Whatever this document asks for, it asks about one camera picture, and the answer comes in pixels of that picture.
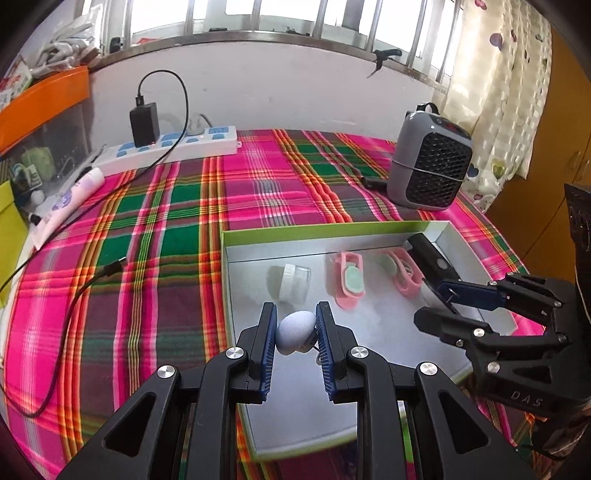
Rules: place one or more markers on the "pink green plaid blanket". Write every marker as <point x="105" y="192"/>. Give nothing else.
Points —
<point x="161" y="230"/>

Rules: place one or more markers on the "translucent white jar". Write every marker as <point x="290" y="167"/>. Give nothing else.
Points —
<point x="295" y="281"/>

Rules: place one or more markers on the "colourful paper packets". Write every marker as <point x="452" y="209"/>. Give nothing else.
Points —
<point x="16" y="78"/>

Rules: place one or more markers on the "black bike light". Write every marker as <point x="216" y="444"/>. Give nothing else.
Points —
<point x="429" y="258"/>

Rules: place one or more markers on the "white power strip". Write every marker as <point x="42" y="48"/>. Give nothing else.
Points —
<point x="184" y="145"/>

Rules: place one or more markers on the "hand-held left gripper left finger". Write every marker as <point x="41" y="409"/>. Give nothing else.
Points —
<point x="268" y="350"/>

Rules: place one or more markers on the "black heater plug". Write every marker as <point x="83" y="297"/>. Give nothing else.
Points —
<point x="374" y="182"/>

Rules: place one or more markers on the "white plastic bags pile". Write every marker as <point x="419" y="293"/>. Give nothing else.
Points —
<point x="60" y="44"/>

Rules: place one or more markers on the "pink white tube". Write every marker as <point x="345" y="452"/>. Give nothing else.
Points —
<point x="69" y="198"/>

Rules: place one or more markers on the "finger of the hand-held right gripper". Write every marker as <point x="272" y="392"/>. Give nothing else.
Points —
<point x="466" y="293"/>
<point x="438" y="323"/>

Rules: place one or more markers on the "green white cardboard box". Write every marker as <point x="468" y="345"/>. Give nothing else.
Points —
<point x="392" y="341"/>

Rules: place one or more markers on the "cream heart print curtain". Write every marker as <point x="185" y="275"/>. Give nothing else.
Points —
<point x="498" y="92"/>

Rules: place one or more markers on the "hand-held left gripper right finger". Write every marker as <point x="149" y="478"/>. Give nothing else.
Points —
<point x="327" y="350"/>

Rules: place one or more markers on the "brown wooden wardrobe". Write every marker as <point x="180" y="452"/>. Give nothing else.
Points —
<point x="554" y="152"/>

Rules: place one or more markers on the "lime green box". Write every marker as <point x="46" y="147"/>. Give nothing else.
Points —
<point x="5" y="221"/>

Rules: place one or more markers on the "grey space heater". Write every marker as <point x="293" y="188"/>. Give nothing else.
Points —
<point x="429" y="161"/>

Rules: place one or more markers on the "clear bin with orange lid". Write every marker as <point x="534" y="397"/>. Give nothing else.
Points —
<point x="41" y="101"/>

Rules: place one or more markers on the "pink clip with green pad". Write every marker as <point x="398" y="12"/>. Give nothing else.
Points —
<point x="351" y="281"/>

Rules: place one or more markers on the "black power adapter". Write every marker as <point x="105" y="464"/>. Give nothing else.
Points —
<point x="145" y="124"/>

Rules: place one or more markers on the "window with metal bars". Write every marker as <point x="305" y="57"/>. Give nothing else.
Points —
<point x="277" y="14"/>

